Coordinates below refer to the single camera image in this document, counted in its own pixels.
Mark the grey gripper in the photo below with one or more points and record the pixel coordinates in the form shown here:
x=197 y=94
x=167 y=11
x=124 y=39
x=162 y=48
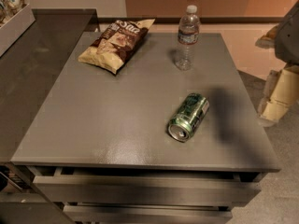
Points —
x=288 y=37

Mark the green soda can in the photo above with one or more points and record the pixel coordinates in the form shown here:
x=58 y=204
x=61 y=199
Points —
x=186 y=120

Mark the clear plastic water bottle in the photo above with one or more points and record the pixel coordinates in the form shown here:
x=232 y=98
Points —
x=188 y=33

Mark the brown white chip bag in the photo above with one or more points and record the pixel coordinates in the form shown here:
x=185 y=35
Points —
x=115 y=46

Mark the grey drawer cabinet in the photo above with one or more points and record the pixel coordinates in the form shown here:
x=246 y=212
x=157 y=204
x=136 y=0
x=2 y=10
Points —
x=93 y=119

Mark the lower grey drawer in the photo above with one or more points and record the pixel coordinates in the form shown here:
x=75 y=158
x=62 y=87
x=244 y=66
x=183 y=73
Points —
x=139 y=215

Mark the grey drawer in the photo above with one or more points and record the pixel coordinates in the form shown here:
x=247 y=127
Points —
x=139 y=215
x=146 y=187

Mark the upper grey drawer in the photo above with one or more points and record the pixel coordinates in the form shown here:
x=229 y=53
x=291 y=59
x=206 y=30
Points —
x=146 y=187

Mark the grey snack box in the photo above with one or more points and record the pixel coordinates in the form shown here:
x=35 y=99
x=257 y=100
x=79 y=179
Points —
x=15 y=18

